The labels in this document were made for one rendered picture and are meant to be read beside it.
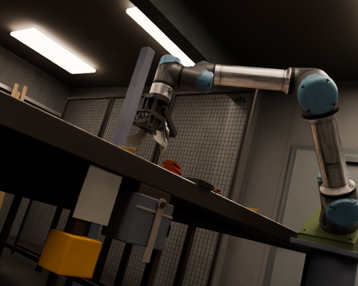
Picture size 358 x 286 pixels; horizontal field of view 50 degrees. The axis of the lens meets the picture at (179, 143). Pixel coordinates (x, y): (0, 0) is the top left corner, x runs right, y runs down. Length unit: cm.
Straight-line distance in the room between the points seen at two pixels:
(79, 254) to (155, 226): 22
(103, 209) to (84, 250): 10
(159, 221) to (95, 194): 20
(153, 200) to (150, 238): 9
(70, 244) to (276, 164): 410
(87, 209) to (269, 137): 420
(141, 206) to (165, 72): 52
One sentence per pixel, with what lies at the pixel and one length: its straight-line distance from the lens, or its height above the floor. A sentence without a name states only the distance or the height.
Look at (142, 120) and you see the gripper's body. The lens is 122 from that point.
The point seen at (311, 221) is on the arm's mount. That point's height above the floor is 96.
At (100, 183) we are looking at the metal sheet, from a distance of 88.
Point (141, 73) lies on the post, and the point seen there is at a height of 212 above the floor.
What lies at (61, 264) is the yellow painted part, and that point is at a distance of 83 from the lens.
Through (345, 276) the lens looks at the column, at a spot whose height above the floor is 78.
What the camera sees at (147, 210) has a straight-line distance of 95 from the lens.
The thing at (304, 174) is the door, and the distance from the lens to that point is 458.
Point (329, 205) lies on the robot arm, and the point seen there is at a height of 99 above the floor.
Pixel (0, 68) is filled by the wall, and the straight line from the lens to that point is 729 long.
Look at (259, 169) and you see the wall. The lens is 484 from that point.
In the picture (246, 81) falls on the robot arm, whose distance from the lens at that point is 139.
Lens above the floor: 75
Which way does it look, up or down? 14 degrees up
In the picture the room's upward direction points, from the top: 16 degrees clockwise
